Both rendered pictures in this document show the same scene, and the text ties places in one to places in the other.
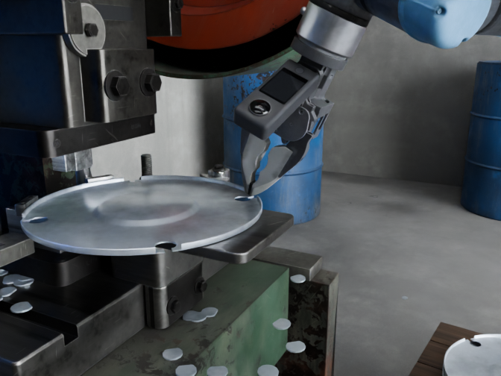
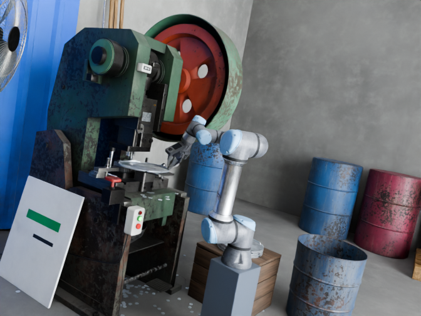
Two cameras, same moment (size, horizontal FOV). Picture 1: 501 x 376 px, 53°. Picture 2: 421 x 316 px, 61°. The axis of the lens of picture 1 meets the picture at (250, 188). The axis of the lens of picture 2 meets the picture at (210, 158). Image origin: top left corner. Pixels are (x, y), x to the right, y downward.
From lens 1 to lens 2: 1.45 m
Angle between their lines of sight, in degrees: 10
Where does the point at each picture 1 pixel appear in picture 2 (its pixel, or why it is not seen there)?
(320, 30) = (185, 136)
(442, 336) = not seen: hidden behind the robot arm
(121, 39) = (146, 130)
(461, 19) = (204, 140)
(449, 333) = not seen: hidden behind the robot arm
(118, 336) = (132, 189)
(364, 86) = (266, 159)
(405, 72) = (285, 156)
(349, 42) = (191, 140)
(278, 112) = (173, 150)
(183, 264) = (149, 179)
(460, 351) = not seen: hidden behind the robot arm
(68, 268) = (125, 175)
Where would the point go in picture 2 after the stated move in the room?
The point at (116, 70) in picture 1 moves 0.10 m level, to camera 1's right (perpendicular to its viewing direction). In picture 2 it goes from (144, 136) to (161, 140)
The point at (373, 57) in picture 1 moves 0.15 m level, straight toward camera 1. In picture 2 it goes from (272, 145) to (270, 145)
